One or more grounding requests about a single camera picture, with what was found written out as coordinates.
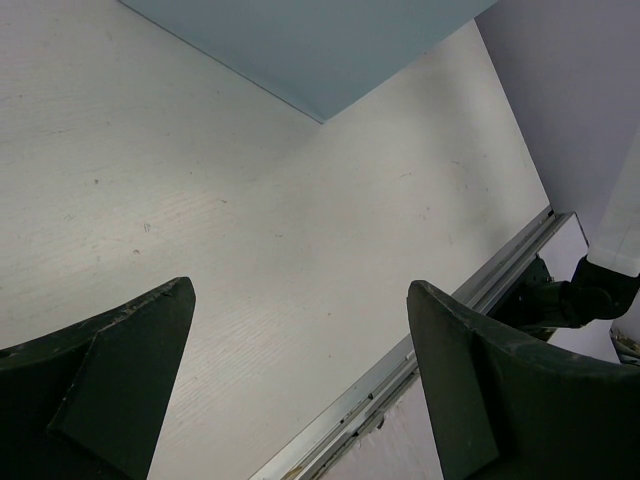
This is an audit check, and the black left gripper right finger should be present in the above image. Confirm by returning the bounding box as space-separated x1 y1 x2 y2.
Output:
407 280 639 479

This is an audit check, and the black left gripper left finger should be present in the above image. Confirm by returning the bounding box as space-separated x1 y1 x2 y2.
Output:
1 277 195 479

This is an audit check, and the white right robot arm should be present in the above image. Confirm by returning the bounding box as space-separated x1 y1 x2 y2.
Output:
562 138 639 327

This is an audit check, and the light blue paper bag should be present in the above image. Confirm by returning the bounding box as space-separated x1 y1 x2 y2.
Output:
125 0 492 123

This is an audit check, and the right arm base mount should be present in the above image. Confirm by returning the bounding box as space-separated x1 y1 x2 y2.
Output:
487 256 584 341

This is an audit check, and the aluminium table edge rail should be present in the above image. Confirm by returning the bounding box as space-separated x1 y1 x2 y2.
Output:
253 208 573 479

